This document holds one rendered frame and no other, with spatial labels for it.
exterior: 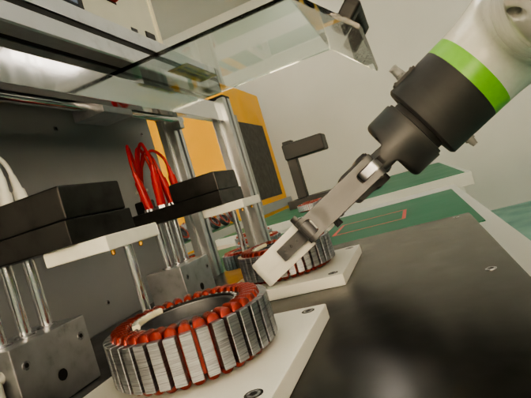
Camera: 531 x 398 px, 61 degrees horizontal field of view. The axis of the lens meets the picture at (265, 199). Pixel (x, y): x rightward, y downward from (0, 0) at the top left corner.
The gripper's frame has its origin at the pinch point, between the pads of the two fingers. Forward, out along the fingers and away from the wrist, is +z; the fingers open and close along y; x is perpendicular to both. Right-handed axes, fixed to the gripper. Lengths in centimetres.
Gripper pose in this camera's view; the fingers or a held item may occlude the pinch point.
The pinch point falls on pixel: (287, 253)
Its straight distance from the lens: 53.9
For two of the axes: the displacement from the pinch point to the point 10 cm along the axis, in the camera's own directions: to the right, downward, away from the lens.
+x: 6.9, 7.1, -1.5
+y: -3.1, 1.0, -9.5
